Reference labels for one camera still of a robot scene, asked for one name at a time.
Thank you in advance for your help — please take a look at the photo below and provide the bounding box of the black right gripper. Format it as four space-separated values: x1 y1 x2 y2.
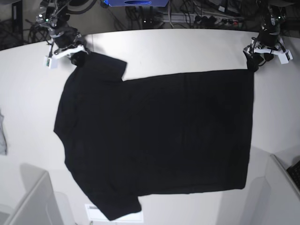
48 24 87 67

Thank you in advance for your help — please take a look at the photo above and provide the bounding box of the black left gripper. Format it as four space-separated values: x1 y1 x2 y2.
243 29 280 71

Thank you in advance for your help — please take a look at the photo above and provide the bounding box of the black T-shirt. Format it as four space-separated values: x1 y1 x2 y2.
54 52 254 220

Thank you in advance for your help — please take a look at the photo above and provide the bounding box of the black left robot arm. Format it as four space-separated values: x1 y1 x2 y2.
243 0 293 72

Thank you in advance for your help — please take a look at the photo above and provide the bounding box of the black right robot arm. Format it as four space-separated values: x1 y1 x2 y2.
34 0 90 69

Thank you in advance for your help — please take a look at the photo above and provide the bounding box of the blue box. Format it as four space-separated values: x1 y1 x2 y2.
103 0 169 7

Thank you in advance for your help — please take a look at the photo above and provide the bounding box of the grey cloth at left edge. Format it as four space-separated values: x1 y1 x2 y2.
0 114 8 155

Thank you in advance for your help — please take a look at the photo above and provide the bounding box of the black keyboard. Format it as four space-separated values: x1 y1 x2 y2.
287 161 300 189

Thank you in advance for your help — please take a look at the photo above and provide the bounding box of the white partition panel right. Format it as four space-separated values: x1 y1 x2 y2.
243 154 300 225

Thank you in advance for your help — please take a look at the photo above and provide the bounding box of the white partition panel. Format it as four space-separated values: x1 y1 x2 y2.
4 172 64 225
243 154 300 225

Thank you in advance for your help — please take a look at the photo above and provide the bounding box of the white partition panel left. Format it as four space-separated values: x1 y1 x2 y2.
4 172 64 225

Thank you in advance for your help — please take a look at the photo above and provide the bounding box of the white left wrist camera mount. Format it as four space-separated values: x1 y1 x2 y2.
254 38 293 64

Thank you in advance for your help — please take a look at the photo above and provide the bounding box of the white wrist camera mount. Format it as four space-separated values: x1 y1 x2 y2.
254 38 293 64
44 45 86 69

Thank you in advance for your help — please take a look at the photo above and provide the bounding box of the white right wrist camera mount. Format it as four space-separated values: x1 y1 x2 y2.
44 45 86 69

